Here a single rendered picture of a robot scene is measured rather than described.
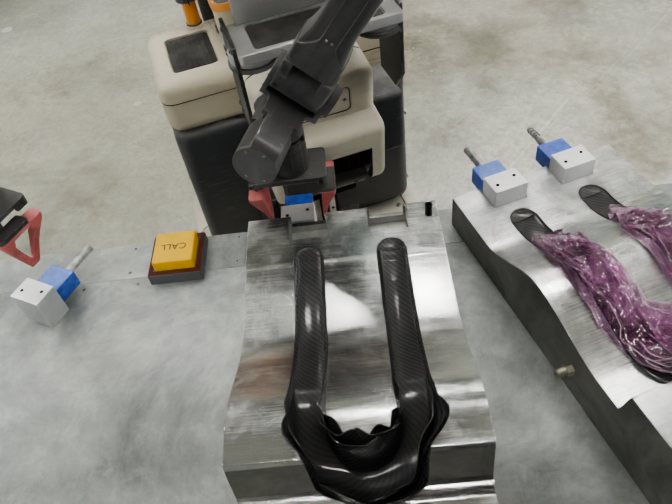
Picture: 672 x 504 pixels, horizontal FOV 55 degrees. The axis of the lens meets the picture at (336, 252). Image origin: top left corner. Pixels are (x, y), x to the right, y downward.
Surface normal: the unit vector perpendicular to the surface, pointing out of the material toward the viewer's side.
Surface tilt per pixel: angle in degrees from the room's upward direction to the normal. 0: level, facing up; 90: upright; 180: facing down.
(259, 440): 7
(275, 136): 36
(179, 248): 0
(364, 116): 8
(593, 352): 13
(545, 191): 0
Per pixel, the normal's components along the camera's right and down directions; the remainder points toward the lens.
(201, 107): 0.32, 0.68
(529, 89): -0.11, -0.66
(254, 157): -0.25, 0.73
